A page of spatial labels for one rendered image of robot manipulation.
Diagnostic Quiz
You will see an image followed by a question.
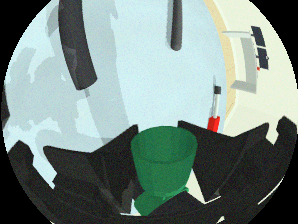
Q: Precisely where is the green cup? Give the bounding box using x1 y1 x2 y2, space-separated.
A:
132 125 197 216

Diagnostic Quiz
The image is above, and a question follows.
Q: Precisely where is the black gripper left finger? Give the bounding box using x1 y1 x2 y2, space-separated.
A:
43 124 138 214

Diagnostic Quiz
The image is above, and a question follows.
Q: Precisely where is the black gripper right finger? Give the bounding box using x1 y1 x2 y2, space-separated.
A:
177 120 269 202

